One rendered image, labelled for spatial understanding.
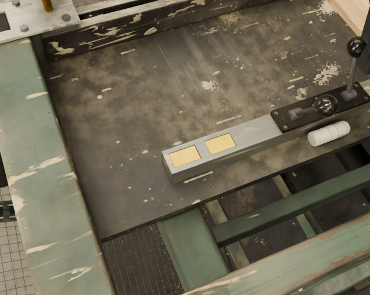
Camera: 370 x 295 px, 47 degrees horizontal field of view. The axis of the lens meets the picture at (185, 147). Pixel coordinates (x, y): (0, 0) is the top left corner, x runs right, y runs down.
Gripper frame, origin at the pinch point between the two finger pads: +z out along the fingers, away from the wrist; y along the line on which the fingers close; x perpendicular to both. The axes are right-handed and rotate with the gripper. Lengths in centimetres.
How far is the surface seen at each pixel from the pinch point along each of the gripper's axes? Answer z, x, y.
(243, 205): 208, 51, 39
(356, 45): 0.1, 2.8, -1.2
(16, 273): 452, 156, -161
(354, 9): 14.3, 22.6, 18.9
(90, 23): 9, 34, -41
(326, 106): 0.9, -6.1, -12.9
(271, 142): 14.1, -2.5, -17.7
